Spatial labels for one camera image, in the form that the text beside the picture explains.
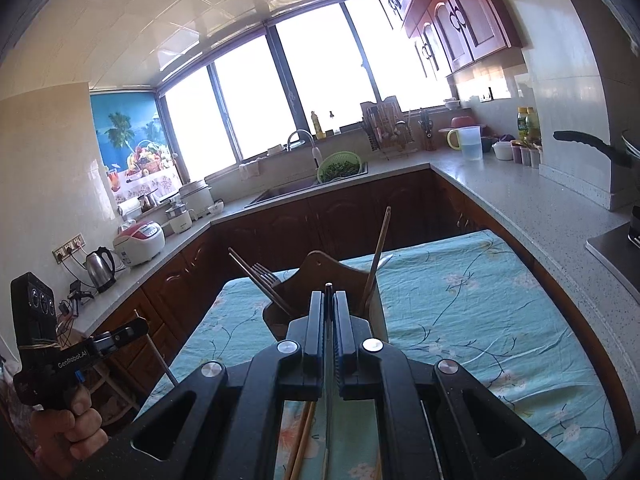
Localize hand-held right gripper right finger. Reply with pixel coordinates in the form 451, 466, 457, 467
334, 292, 586, 480

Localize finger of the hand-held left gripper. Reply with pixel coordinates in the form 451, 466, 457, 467
92, 317, 149, 357

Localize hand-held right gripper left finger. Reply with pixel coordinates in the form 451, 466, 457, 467
75, 291, 326, 480

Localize metal chopstick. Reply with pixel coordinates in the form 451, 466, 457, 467
133, 310, 179, 387

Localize wooden cutlery holder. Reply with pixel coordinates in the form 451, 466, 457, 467
262, 250, 388, 341

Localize dark wooden chopstick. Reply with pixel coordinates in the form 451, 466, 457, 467
228, 247, 297, 318
231, 250, 299, 318

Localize wooden-handled metal fork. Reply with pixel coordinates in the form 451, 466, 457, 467
250, 261, 293, 311

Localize brown wooden chopstick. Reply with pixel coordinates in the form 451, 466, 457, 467
359, 206, 393, 312

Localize person's left hand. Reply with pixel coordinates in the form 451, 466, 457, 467
31, 386, 109, 479

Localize white storage rack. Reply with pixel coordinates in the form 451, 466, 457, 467
85, 360, 142, 411

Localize steel electric kettle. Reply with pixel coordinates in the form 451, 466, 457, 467
84, 246, 117, 294

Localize light bamboo chopstick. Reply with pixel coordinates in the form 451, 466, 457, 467
290, 400, 317, 480
281, 402, 311, 480

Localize white and pink rice cooker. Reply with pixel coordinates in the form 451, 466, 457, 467
112, 220, 166, 267

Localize wooden base cabinets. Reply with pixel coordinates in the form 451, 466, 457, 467
92, 167, 506, 401

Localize small white steamer pot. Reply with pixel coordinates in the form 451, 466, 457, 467
164, 200, 195, 236

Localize large white electric cooker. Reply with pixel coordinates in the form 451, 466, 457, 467
178, 178, 213, 220

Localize kitchen sink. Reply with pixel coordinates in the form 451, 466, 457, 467
245, 162, 368, 209

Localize green colander with vegetables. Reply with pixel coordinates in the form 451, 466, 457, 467
316, 155, 362, 183

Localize chrome kitchen faucet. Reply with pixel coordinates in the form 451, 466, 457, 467
286, 129, 321, 171

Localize speckled stone countertop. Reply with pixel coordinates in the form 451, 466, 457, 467
60, 150, 640, 361

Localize metal dish rack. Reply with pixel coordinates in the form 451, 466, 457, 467
361, 100, 416, 153

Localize clear measuring jug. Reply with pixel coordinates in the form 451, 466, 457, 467
446, 126, 483, 161

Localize row of small seasoning cups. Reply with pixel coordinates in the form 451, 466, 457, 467
511, 141, 543, 168

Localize large kitchen window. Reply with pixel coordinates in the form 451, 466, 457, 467
155, 0, 451, 181

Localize gas stove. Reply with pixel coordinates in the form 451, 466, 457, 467
585, 207, 640, 281

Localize black wok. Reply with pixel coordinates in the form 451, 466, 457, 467
552, 127, 640, 171

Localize black device with cables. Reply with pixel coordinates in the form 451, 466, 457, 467
57, 280, 96, 318

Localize wall socket strip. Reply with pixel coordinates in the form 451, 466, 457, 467
52, 232, 86, 262

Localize tropical beach wall poster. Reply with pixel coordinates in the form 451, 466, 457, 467
90, 91, 183, 206

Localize wooden wall cabinets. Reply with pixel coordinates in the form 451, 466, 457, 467
360, 0, 523, 81

